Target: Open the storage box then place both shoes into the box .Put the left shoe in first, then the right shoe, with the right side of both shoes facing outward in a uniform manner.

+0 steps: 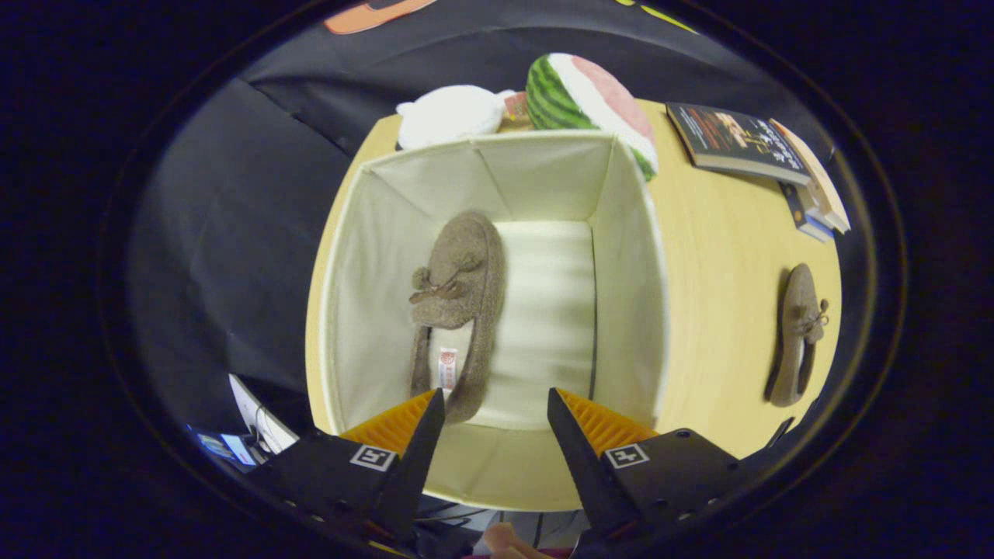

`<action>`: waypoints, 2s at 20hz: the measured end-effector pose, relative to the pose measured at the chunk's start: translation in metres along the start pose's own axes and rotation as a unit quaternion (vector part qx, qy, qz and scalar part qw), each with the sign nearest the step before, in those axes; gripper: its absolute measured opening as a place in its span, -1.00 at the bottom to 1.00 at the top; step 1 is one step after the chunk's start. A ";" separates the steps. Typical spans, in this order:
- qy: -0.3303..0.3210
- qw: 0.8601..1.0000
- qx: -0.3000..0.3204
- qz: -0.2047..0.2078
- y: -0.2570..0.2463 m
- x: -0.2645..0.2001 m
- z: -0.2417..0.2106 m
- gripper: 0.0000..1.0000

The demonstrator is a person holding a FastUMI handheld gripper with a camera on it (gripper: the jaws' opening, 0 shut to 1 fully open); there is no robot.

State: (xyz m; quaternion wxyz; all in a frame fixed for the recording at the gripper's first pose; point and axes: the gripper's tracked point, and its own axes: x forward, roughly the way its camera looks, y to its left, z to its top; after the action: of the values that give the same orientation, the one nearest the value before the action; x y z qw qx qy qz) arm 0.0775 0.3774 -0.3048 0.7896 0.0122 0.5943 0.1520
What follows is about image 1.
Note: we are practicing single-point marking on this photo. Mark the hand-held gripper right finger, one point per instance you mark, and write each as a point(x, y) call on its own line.
point(590, 481)

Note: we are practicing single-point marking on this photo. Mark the small blue screen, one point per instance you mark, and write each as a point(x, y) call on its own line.
point(225, 449)

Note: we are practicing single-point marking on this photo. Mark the watermelon slice plush toy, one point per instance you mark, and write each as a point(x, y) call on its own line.
point(559, 97)

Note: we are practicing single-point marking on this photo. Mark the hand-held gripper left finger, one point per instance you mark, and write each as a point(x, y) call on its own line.
point(415, 473)

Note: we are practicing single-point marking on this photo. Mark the brown fuzzy shoe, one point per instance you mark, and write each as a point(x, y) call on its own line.
point(466, 264)
point(800, 310)

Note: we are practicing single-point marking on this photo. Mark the black cover book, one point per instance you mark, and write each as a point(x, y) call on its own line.
point(730, 140)

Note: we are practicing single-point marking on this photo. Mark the blue cover book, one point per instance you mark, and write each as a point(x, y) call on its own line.
point(804, 221)

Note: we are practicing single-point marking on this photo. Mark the cream fabric storage box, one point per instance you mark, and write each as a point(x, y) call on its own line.
point(543, 310)

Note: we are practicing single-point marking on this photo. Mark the white plush toy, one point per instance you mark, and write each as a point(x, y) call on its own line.
point(450, 116)

